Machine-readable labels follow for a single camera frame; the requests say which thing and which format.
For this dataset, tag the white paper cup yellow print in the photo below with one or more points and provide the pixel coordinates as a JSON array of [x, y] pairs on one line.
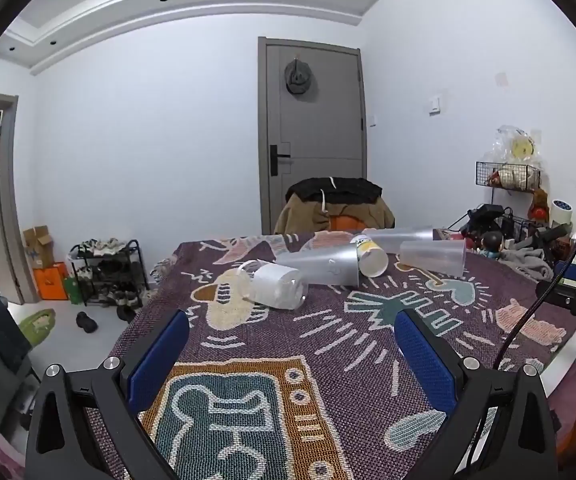
[[372, 259]]

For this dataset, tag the purple patterned tablecloth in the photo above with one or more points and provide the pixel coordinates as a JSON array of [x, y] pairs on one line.
[[288, 360]]

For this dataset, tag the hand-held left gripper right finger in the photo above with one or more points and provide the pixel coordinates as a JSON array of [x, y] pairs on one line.
[[425, 365]]

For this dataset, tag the white light switch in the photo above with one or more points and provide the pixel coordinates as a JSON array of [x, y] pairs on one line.
[[435, 104]]

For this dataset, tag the frosted tall plastic cup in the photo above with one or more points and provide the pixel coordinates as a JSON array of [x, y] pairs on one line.
[[318, 265]]

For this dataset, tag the grey door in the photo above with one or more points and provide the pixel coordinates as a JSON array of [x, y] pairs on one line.
[[318, 125]]

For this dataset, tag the cardboard box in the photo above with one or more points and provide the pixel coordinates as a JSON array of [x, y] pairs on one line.
[[38, 246]]

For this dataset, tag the grey hat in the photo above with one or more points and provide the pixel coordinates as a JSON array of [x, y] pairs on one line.
[[298, 77]]

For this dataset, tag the grey door frame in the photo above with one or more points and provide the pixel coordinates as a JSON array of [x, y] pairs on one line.
[[10, 200]]

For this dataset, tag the black shoe rack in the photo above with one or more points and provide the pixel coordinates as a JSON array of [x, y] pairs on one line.
[[108, 275]]

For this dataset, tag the green bag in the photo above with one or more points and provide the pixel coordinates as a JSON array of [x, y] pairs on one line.
[[73, 290]]

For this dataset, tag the black shoe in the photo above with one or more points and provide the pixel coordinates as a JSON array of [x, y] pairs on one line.
[[87, 322]]

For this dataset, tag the black-haired doll figure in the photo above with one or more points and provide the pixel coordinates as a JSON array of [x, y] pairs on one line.
[[492, 244]]

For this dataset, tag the brown coat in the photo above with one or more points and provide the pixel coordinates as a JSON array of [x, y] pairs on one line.
[[308, 215]]

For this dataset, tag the orange box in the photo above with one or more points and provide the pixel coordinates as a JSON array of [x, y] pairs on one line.
[[50, 282]]

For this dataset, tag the clear plastic cup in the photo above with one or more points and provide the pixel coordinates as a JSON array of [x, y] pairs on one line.
[[433, 257], [403, 237]]

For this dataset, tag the black bag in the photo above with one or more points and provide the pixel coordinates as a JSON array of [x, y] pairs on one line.
[[480, 220]]

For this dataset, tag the green slipper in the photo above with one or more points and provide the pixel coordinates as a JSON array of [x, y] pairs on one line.
[[37, 325]]

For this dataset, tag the orange chair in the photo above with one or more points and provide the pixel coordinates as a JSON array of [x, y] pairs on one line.
[[343, 223]]

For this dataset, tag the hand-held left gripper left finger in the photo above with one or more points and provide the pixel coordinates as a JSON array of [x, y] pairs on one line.
[[160, 360]]

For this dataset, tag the black garment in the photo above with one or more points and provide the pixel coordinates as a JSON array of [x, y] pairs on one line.
[[348, 190]]

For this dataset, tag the grey cloth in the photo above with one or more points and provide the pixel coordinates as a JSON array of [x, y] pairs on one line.
[[525, 262]]

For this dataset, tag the clear plastic bag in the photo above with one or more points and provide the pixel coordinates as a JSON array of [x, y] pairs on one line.
[[515, 145]]

